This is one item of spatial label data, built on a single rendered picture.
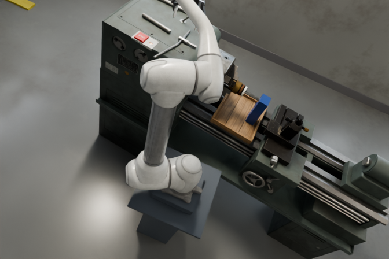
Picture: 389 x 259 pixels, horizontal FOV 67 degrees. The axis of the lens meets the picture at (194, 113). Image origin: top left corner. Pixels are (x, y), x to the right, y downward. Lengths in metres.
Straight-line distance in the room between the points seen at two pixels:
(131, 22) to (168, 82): 0.81
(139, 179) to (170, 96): 0.53
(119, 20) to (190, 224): 1.22
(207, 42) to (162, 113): 0.34
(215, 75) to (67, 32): 2.67
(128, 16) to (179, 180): 0.99
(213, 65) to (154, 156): 0.52
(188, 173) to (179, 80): 0.57
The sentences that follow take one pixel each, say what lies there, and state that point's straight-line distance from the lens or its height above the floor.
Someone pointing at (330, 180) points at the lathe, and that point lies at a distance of 2.16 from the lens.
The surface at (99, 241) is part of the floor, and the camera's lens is 2.43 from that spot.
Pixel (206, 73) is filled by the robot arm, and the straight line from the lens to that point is 1.11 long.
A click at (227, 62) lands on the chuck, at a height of 1.24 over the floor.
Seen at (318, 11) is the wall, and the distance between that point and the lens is 3.69.
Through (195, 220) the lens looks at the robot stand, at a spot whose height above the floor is 0.75.
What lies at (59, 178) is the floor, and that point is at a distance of 2.60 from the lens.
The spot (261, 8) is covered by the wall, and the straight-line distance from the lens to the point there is 3.72.
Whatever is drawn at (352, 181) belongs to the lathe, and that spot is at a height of 0.94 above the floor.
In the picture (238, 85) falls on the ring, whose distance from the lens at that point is 1.86.
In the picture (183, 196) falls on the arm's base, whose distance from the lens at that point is 1.70.
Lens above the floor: 2.38
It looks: 51 degrees down
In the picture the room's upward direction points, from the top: 25 degrees clockwise
